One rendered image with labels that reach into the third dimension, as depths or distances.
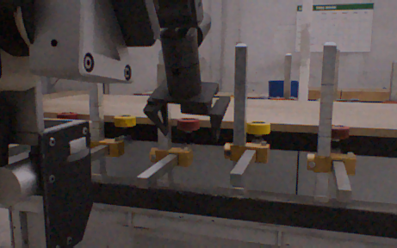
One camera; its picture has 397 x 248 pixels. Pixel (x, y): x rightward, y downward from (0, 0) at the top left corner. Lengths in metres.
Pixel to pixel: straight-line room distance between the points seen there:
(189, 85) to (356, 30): 7.79
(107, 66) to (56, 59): 0.05
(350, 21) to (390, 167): 7.00
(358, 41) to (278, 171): 7.02
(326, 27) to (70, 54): 8.07
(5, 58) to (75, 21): 0.11
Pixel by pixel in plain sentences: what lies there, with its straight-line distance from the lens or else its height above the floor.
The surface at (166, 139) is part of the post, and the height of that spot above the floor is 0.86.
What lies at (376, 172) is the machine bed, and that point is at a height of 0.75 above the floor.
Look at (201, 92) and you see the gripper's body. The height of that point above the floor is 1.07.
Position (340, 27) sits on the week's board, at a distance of 8.34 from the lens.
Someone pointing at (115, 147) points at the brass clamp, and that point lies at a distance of 1.36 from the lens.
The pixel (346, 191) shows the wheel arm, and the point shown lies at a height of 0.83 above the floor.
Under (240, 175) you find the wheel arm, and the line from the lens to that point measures 0.97.
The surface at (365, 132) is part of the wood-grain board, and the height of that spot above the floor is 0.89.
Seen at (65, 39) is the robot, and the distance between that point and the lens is 0.33.
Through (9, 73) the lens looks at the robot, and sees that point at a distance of 0.42.
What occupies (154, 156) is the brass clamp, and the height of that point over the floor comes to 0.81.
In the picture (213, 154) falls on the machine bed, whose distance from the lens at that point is 1.48.
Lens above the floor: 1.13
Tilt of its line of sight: 10 degrees down
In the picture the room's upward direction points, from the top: straight up
